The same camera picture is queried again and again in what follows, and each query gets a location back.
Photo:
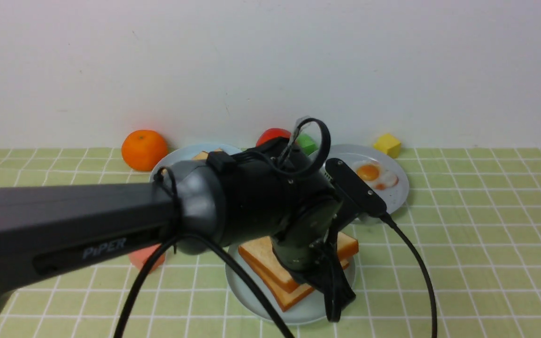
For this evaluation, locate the light blue bread plate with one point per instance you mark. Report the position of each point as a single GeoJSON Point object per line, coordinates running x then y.
{"type": "Point", "coordinates": [189, 152]}

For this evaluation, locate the toast slice top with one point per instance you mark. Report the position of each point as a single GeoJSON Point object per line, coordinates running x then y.
{"type": "Point", "coordinates": [261, 259]}

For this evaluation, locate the fried egg right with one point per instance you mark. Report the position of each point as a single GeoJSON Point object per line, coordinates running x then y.
{"type": "Point", "coordinates": [375, 175]}

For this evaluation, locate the orange fruit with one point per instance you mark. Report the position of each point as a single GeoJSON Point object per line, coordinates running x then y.
{"type": "Point", "coordinates": [142, 149]}

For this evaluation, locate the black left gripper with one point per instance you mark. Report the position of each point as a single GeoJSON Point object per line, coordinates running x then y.
{"type": "Point", "coordinates": [317, 260]}

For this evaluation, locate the grey egg plate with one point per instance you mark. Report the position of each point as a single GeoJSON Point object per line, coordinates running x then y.
{"type": "Point", "coordinates": [394, 197]}

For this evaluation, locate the toast slice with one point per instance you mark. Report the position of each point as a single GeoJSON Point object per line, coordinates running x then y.
{"type": "Point", "coordinates": [279, 282]}
{"type": "Point", "coordinates": [261, 259]}

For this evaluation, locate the red yellow apple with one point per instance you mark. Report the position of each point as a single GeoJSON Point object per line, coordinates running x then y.
{"type": "Point", "coordinates": [272, 133]}

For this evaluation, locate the toast bread loaf slices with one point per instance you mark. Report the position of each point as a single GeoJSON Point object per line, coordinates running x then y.
{"type": "Point", "coordinates": [203, 155]}

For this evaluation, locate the salmon red cube block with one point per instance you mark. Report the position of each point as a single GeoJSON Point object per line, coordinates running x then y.
{"type": "Point", "coordinates": [140, 257]}

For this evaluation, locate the green checkered tablecloth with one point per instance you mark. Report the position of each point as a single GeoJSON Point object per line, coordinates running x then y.
{"type": "Point", "coordinates": [473, 213]}

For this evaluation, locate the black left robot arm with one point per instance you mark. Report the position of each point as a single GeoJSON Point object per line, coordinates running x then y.
{"type": "Point", "coordinates": [195, 206]}

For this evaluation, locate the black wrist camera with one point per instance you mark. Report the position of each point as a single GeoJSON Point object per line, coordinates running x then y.
{"type": "Point", "coordinates": [358, 198]}

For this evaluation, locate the toast slice bottom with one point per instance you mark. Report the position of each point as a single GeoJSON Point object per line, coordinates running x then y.
{"type": "Point", "coordinates": [279, 282]}

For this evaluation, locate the yellow cube block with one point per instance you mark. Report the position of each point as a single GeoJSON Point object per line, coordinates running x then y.
{"type": "Point", "coordinates": [389, 145]}

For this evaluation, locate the green cube block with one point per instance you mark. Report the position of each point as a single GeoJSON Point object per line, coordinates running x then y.
{"type": "Point", "coordinates": [306, 143]}

